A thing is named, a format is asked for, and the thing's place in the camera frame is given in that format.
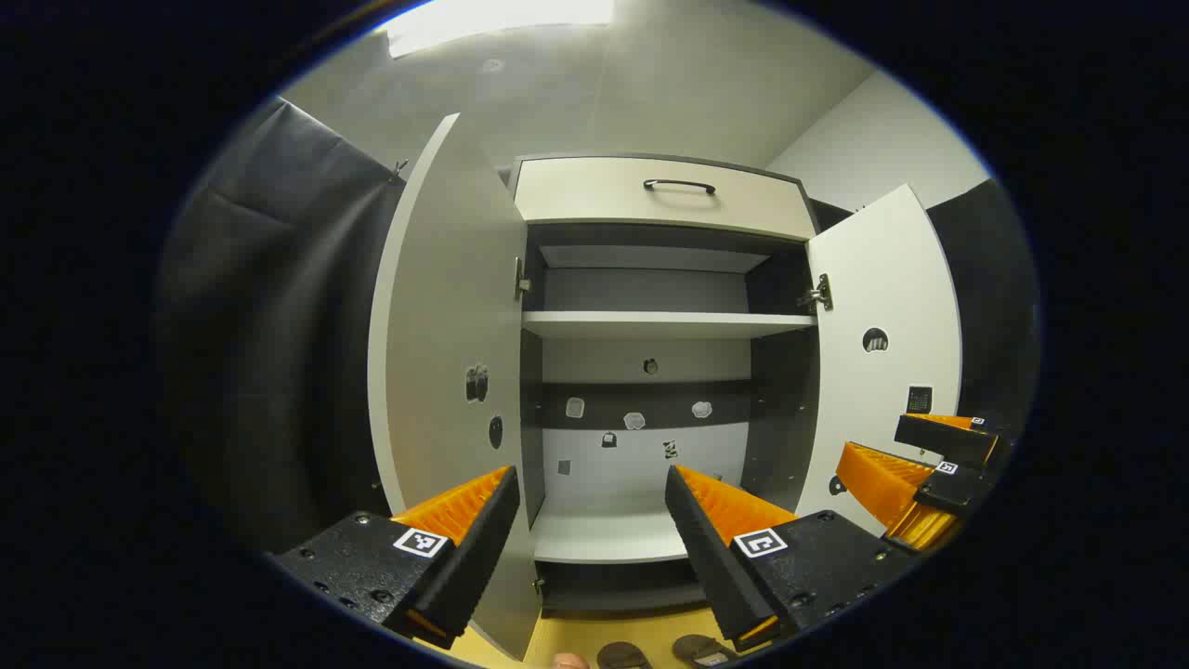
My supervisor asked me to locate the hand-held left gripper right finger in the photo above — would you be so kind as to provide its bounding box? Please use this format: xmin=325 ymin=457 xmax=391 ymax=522
xmin=664 ymin=465 xmax=921 ymax=653

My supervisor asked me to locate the white and grey shoe cabinet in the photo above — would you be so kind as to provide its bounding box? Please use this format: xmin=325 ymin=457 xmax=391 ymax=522
xmin=509 ymin=153 xmax=823 ymax=619

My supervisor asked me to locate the white cabinet drawer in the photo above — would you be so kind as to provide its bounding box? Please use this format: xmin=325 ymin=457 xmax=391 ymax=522
xmin=514 ymin=156 xmax=818 ymax=242

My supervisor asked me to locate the brown fuzzy shoe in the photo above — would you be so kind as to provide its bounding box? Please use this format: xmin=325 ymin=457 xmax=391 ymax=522
xmin=673 ymin=634 xmax=741 ymax=668
xmin=596 ymin=641 xmax=653 ymax=669

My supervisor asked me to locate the black backdrop cloth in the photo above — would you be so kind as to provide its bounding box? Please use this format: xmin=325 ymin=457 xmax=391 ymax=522
xmin=156 ymin=98 xmax=1043 ymax=558

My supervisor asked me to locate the white cabinet shelf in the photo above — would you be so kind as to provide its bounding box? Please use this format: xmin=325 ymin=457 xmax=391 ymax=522
xmin=522 ymin=310 xmax=818 ymax=341

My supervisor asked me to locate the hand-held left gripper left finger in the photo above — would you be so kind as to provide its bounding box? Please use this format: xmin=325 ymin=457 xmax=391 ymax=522
xmin=269 ymin=465 xmax=521 ymax=651

